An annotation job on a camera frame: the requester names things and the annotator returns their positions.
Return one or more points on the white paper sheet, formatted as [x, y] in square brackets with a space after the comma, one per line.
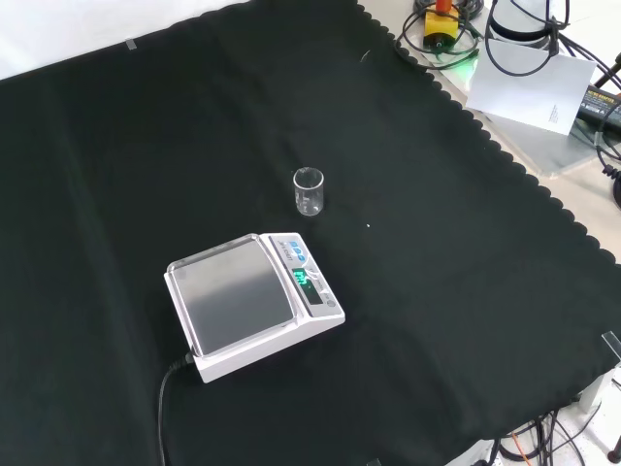
[529, 92]

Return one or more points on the black power adapter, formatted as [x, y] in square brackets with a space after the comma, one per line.
[601, 104]

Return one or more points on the black bench cloth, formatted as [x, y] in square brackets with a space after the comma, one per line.
[436, 242]

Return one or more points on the white electronic balance, steel pan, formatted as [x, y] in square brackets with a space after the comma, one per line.
[233, 296]

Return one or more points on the clear cloth clip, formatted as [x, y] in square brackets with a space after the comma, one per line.
[612, 343]
[130, 44]

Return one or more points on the yellow stop button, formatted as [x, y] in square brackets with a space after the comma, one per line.
[441, 25]

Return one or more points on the small clear glass beaker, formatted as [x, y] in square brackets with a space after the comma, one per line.
[308, 195]

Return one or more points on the pale board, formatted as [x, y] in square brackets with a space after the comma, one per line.
[548, 151]

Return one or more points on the white frame bracket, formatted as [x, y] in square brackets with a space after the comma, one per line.
[594, 388]

